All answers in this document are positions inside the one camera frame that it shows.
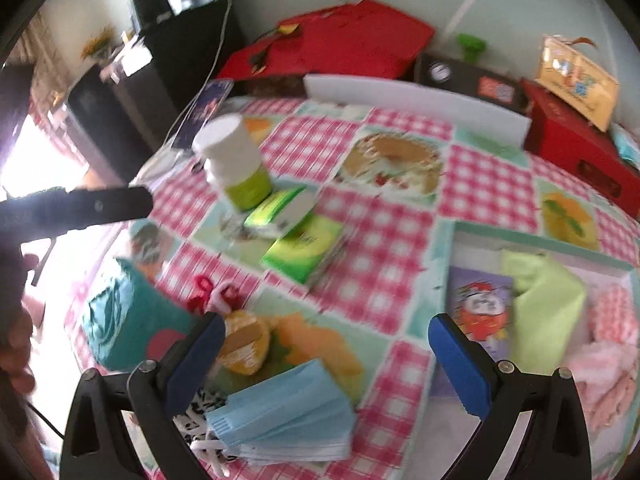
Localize white board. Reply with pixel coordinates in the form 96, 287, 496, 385
303, 74, 532, 149

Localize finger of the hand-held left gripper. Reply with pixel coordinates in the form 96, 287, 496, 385
0, 186, 154, 247

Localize red carton with handle hole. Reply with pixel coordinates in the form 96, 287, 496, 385
521, 79, 640, 204

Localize white charging cable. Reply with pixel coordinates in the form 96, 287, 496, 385
160, 0, 236, 151

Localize yellow flowers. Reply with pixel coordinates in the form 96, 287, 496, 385
80, 27, 118, 60

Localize checkered printed tablecloth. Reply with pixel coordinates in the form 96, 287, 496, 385
30, 95, 640, 480

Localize red box with floral side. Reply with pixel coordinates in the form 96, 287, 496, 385
215, 41, 312, 99

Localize yellow gift box with handle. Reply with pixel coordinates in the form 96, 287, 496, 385
536, 34, 621, 132

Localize green tissue pack with white side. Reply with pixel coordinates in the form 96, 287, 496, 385
243, 186, 317, 237

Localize white bottle with green label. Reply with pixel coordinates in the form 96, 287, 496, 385
192, 114, 274, 212

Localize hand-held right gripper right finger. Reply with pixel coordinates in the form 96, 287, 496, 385
428, 311, 594, 480

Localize purple cartoon print packet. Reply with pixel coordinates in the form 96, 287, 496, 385
444, 266, 517, 362

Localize light green cloth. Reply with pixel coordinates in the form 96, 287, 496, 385
501, 249, 589, 374

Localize blue face mask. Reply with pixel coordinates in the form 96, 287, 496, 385
205, 359, 359, 464

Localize pink floral cloth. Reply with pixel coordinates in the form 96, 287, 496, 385
575, 370, 640, 434

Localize blue tissue packet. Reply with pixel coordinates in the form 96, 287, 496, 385
611, 124, 640, 167

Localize pink fluffy towel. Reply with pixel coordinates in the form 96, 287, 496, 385
570, 284, 640, 386

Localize person's left hand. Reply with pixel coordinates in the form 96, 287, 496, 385
0, 305, 37, 397

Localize smartphone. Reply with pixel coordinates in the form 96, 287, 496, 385
172, 79, 234, 152

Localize shallow teal box tray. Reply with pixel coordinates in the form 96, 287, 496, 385
431, 221, 640, 441

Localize green dumbbell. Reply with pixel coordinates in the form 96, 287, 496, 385
457, 33, 489, 64

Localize teal wet wipes packet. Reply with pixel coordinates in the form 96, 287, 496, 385
82, 259, 241, 372

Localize long black box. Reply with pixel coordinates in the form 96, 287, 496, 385
414, 51, 532, 117

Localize red bag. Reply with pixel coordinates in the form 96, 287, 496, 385
276, 0, 436, 82

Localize black cabinet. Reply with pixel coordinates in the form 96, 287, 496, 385
65, 10, 247, 186

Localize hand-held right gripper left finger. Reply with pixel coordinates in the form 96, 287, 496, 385
58, 311, 227, 480

